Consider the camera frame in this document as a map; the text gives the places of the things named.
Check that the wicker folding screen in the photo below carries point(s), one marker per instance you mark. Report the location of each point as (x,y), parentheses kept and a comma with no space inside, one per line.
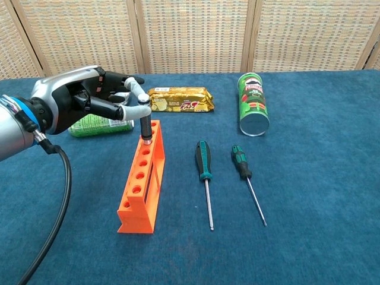
(193,35)

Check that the slim green black screwdriver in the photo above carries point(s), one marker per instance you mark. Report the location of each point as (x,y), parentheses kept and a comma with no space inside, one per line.
(241,163)

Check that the gold biscuit pack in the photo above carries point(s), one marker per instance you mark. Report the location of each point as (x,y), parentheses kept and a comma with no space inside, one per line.
(184,101)

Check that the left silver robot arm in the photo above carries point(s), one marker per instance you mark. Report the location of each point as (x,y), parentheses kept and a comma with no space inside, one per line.
(12,133)

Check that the large teal black screwdriver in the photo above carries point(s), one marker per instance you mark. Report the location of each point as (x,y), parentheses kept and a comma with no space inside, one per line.
(202,160)

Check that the green Pringles can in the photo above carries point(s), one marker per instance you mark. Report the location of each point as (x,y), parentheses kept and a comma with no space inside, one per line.
(252,101)

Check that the blue table cloth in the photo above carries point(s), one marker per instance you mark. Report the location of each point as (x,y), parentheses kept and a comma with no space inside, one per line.
(311,193)

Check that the orange screwdriver holder rack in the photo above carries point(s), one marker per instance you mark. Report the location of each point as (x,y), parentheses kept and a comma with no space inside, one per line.
(133,221)

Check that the green drink can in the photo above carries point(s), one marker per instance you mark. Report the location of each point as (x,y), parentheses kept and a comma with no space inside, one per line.
(95,127)

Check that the small black screwdriver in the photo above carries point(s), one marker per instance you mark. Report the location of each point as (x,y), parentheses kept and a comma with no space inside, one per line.
(146,127)

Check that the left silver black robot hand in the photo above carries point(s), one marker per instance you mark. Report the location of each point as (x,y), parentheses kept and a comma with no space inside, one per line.
(68,95)

